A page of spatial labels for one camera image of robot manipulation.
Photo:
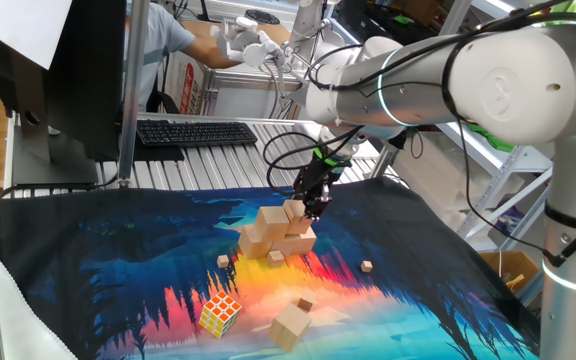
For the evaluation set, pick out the white foam packing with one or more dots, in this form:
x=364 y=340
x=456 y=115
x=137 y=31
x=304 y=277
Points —
x=433 y=175

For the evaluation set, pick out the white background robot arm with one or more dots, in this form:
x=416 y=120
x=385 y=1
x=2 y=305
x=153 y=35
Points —
x=308 y=20

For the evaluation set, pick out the Rubik's cube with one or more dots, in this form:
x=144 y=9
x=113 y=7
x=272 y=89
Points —
x=220 y=314

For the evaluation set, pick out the black storage crate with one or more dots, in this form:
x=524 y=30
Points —
x=368 y=20

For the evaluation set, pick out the black round disc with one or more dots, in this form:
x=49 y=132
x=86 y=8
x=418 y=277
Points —
x=263 y=16

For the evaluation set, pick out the black computer monitor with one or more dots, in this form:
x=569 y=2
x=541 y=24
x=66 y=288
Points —
x=83 y=75

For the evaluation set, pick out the black keyboard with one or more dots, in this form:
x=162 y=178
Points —
x=193 y=132

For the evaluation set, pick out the white robotic hand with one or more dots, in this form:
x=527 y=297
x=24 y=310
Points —
x=248 y=42

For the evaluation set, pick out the red white printed box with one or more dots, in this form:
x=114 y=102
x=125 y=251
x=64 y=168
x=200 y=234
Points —
x=186 y=87

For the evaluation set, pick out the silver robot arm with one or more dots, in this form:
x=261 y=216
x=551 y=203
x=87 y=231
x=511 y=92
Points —
x=493 y=90

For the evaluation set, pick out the forest sunset printed cloth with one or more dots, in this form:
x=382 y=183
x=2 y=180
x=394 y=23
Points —
x=118 y=240

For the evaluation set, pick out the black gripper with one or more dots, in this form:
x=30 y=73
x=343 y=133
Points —
x=320 y=175

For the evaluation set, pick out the person in blue shirt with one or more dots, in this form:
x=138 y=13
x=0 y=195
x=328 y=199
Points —
x=155 y=35

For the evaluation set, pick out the small wooden cube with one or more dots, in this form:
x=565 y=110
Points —
x=366 y=266
x=276 y=259
x=306 y=301
x=223 y=261

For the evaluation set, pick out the green packet with sticks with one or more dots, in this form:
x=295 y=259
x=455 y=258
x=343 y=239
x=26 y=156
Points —
x=493 y=140

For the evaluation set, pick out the white paper sheet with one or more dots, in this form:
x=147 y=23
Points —
x=23 y=25

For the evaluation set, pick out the cardboard box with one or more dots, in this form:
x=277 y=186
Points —
x=510 y=265

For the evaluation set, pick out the person's forearm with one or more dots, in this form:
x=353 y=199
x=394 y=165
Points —
x=213 y=52

